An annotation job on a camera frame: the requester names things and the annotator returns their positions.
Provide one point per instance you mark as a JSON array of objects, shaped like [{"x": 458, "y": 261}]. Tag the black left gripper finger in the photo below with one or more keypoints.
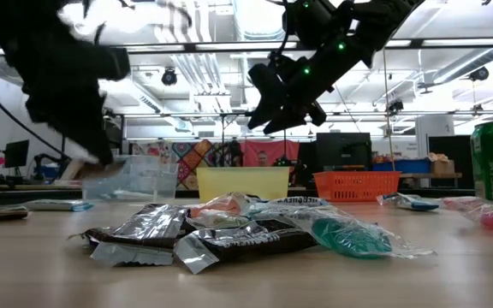
[{"x": 94, "y": 143}]

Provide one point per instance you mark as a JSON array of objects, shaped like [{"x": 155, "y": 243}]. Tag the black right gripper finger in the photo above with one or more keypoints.
[
  {"x": 268, "y": 92},
  {"x": 287, "y": 120}
]

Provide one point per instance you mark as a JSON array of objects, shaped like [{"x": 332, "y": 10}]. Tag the silver black snack wrapper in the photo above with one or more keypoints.
[{"x": 144, "y": 226}]

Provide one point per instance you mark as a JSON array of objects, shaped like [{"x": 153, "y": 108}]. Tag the pink white wrapper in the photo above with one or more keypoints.
[{"x": 225, "y": 205}]

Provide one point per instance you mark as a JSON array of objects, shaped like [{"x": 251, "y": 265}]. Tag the dark brown chocolate bar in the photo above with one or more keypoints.
[
  {"x": 6, "y": 212},
  {"x": 251, "y": 246}
]

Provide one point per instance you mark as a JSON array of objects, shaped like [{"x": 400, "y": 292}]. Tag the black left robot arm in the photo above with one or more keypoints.
[{"x": 15, "y": 21}]

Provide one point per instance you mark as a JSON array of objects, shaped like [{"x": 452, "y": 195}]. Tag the teal gummy candy packet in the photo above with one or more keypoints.
[{"x": 349, "y": 239}]

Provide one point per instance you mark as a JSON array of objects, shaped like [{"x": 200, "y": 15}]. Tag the orange cloth banner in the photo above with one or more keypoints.
[{"x": 280, "y": 150}]

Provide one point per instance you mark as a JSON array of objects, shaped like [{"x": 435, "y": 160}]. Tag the large black monitor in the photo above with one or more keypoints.
[{"x": 342, "y": 149}]

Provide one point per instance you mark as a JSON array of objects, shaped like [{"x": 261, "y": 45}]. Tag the clear plastic bin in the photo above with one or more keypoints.
[{"x": 152, "y": 179}]

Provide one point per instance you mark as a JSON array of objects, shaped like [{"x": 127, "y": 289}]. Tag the yellow plastic bin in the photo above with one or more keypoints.
[{"x": 242, "y": 181}]

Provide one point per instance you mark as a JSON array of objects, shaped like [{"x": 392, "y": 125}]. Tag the small black monitor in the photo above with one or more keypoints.
[{"x": 15, "y": 153}]

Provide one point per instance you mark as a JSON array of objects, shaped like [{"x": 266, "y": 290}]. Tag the orange plastic basket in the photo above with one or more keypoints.
[{"x": 353, "y": 186}]

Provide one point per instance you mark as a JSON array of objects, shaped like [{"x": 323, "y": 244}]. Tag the colourful patchwork quilt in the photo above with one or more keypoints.
[{"x": 195, "y": 164}]

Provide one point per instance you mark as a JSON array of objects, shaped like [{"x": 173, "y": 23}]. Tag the blue storage bin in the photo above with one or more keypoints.
[{"x": 400, "y": 166}]

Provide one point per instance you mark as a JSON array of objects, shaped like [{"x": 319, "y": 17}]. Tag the brown cardboard box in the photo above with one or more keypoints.
[{"x": 442, "y": 166}]

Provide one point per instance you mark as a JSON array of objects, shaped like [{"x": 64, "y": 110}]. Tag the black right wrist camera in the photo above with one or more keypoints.
[{"x": 310, "y": 21}]

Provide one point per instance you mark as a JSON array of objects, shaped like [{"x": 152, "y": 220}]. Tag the silver ventilation duct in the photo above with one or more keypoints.
[{"x": 263, "y": 25}]

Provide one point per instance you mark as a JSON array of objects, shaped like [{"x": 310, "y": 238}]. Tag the black ceiling camera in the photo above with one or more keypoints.
[
  {"x": 479, "y": 73},
  {"x": 169, "y": 77},
  {"x": 395, "y": 105}
]

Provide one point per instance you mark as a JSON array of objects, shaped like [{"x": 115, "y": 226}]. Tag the black aluminium table frame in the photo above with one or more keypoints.
[{"x": 37, "y": 197}]

